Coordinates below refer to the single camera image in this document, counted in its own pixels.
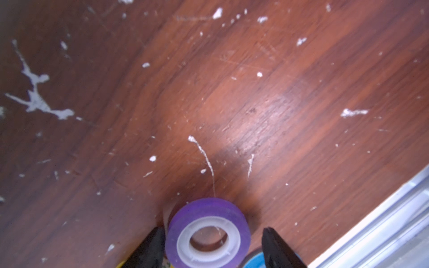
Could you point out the yellow tape roll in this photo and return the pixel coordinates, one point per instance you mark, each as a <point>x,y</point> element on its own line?
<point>165,264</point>

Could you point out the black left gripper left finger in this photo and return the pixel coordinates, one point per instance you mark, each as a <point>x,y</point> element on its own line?
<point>150,253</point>

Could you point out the aluminium front rail frame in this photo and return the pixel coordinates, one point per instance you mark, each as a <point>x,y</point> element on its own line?
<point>394,235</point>

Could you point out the blue tape roll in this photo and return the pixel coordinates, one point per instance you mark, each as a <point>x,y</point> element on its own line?
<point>253,261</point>

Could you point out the purple tape roll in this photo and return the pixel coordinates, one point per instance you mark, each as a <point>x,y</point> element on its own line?
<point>208,233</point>

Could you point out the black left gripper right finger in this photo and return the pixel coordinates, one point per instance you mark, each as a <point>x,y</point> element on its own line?
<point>272,242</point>

